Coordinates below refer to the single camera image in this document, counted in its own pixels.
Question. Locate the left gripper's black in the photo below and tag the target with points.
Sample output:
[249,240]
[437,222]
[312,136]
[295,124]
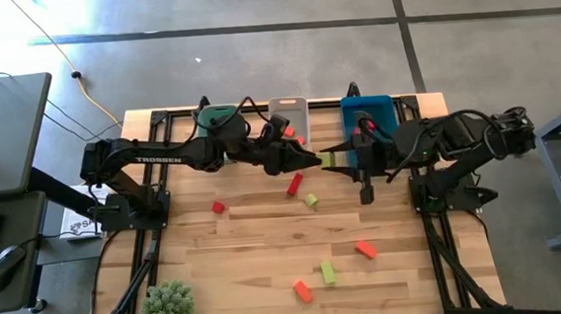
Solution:
[275,157]

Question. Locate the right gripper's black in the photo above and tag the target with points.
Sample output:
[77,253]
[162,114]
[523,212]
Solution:
[370,158]

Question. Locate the green wooden cube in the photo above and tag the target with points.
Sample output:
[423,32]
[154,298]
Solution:
[327,159]
[311,199]

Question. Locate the orange long wooden block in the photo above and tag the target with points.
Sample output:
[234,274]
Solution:
[303,292]
[288,131]
[366,249]

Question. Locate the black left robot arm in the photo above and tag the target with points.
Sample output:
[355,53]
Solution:
[162,158]

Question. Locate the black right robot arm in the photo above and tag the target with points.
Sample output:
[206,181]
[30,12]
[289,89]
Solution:
[457,139]

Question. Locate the white plastic bin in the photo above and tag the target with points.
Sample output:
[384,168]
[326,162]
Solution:
[297,113]

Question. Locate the blue plastic bin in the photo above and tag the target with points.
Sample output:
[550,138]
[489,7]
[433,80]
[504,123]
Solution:
[381,110]

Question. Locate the black table clamp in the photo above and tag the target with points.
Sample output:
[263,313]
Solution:
[352,89]
[203,102]

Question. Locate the red wooden cube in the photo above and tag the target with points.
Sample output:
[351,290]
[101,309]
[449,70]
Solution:
[218,207]

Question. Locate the teal plastic bin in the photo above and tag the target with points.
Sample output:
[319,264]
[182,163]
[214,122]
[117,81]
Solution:
[218,113]

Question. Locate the green long wooden block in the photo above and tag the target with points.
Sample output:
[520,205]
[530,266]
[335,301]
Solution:
[328,272]

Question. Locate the green artificial plant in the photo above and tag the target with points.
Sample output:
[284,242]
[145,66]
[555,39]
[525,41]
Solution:
[166,311]

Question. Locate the grey metal table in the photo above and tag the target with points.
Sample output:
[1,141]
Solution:
[560,187]

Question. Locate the white printed booklet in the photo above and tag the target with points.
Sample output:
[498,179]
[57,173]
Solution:
[75,226]

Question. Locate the black desk support bar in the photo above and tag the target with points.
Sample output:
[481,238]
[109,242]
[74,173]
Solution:
[60,192]

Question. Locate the dark grey desk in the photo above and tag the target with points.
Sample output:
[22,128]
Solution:
[17,220]

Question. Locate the light grey desk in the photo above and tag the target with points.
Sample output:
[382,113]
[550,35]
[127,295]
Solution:
[1,132]

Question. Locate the black computer mouse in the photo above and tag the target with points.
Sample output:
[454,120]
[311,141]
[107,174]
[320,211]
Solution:
[3,268]

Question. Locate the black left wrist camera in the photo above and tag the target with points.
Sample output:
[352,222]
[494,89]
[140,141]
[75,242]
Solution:
[279,126]

